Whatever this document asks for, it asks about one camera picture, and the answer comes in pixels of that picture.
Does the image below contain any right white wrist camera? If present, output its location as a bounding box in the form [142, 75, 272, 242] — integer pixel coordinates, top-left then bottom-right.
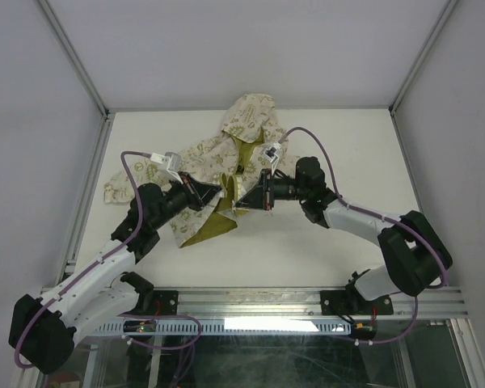
[262, 142, 281, 175]

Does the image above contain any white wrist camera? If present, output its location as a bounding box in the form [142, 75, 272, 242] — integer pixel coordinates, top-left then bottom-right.
[150, 152, 183, 183]
[262, 142, 281, 175]

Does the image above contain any left aluminium frame post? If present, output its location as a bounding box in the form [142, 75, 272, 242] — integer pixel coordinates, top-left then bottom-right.
[37, 0, 115, 149]

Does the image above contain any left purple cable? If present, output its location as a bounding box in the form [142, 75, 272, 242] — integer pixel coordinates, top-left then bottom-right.
[14, 150, 203, 388]

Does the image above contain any cream green-printed hooded jacket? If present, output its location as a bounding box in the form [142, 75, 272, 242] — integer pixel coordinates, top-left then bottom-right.
[103, 92, 302, 250]

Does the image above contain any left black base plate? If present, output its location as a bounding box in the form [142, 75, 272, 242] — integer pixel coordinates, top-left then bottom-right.
[120, 289, 179, 317]

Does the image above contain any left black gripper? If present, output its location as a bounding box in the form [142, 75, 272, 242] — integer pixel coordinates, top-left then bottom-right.
[151, 171, 221, 230]

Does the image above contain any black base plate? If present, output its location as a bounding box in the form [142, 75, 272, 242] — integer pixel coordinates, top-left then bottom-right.
[319, 289, 394, 316]
[120, 289, 179, 317]

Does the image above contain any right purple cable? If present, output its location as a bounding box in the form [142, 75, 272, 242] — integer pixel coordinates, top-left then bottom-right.
[278, 127, 449, 347]

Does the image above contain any right aluminium frame post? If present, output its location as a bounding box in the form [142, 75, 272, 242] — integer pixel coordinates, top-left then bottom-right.
[387, 0, 462, 122]

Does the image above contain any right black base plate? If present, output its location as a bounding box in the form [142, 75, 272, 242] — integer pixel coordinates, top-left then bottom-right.
[319, 289, 394, 316]

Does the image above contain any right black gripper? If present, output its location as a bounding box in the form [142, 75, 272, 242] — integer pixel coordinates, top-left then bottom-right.
[234, 168, 308, 211]

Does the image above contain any aluminium mounting rail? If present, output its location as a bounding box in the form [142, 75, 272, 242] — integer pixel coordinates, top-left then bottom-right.
[175, 287, 468, 320]

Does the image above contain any purple cable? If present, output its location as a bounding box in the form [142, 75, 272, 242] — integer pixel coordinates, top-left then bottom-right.
[14, 150, 203, 388]
[278, 127, 449, 347]

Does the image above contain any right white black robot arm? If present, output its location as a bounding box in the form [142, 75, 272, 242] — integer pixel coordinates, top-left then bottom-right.
[235, 157, 453, 315]

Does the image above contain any white slotted cable duct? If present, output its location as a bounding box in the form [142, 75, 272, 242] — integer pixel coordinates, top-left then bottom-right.
[92, 317, 351, 337]

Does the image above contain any aluminium frame post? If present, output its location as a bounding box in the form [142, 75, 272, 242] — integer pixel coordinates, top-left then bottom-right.
[37, 0, 115, 149]
[387, 0, 462, 122]

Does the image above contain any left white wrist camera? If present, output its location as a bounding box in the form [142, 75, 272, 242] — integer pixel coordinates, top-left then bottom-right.
[150, 152, 183, 183]

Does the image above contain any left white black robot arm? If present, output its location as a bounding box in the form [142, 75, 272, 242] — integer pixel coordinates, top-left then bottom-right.
[8, 172, 221, 374]

